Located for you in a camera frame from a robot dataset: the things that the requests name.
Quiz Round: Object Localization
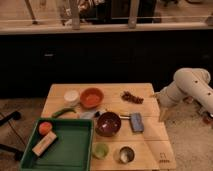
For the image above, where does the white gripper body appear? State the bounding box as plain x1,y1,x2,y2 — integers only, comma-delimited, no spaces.
156,83,182,108

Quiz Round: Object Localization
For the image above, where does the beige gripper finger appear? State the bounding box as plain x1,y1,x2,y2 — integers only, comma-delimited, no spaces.
159,107,172,122

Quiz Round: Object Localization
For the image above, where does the dark red grape bunch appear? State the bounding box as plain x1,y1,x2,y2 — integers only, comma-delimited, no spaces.
121,91,144,104

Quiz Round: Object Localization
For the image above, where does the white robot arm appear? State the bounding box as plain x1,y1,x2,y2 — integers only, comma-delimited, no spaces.
155,68,213,122

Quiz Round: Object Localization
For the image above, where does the purple bowl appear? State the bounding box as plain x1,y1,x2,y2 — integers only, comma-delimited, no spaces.
95,112,121,137

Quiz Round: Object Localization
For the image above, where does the orange bowl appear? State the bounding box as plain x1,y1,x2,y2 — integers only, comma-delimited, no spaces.
80,87,104,109

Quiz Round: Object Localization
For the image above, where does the blue sponge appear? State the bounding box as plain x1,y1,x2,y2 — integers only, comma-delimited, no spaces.
130,113,144,133

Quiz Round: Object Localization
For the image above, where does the silver metal cup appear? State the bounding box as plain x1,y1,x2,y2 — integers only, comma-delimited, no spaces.
119,146,135,164

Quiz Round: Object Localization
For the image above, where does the light green cup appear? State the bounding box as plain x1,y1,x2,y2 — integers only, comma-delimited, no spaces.
92,143,109,159

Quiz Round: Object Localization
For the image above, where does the grey dish brush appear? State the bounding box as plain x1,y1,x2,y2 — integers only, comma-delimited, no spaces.
79,111,100,119

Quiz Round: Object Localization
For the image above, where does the green tray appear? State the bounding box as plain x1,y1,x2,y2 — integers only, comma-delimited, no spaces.
19,118,93,171

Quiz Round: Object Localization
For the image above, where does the green pepper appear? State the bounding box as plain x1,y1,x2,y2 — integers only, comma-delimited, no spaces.
51,108,76,118

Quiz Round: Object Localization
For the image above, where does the orange ball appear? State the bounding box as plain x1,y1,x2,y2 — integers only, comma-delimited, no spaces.
39,122,52,135

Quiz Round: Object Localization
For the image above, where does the wooden block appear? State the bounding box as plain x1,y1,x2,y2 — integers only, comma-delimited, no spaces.
32,131,57,156

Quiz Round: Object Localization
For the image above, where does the black chair base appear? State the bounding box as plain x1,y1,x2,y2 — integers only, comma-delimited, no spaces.
0,110,25,162

